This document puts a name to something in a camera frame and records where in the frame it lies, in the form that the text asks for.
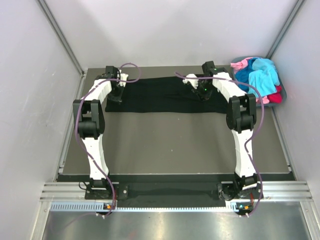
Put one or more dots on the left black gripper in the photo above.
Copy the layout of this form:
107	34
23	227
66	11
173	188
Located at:
118	98

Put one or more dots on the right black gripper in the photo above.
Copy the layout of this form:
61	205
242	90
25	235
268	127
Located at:
202	97

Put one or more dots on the black t shirt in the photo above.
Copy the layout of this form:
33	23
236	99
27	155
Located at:
165	95

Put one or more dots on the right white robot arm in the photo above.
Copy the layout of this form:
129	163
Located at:
241	117

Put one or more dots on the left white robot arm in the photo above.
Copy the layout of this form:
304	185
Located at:
89	127

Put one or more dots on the pink t shirt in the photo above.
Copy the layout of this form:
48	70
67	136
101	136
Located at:
240	65

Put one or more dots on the dark blue t shirt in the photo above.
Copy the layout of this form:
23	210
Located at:
243	75

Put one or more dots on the blue-grey laundry basket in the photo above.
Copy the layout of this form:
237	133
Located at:
247	88

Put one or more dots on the light cyan t shirt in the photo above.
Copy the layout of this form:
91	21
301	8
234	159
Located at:
264	77

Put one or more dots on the red t shirt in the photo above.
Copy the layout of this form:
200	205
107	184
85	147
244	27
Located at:
276	97

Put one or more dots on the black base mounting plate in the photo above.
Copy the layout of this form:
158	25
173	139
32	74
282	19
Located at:
214	190

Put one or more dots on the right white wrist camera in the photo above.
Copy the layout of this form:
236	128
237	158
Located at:
191	79

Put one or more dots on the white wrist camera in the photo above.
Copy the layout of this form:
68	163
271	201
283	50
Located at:
191	79
123	77

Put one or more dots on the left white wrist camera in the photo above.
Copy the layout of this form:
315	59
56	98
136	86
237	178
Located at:
123	77

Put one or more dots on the left aluminium corner post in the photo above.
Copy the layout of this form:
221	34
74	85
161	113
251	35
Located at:
59	34

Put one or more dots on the aluminium corner post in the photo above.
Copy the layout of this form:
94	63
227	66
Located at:
298	5
59	34

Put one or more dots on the right aluminium corner post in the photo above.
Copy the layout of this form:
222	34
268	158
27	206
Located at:
298	5

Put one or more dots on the grey slotted cable duct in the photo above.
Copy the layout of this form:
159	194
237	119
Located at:
106	206

